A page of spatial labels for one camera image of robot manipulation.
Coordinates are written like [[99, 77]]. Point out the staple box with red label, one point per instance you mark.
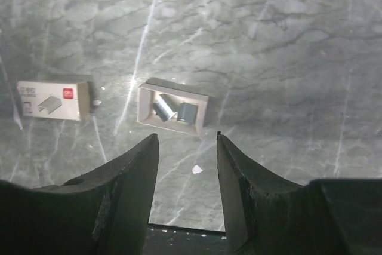
[[55, 100]]

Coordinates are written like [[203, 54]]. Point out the small white staple box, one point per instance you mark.
[[149, 91]]

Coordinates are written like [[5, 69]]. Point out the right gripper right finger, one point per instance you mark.
[[265, 213]]

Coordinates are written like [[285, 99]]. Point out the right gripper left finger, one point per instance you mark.
[[104, 211]]

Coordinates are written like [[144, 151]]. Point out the small staple strip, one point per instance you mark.
[[164, 107]]

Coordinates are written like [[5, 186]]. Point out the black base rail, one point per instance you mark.
[[175, 240]]

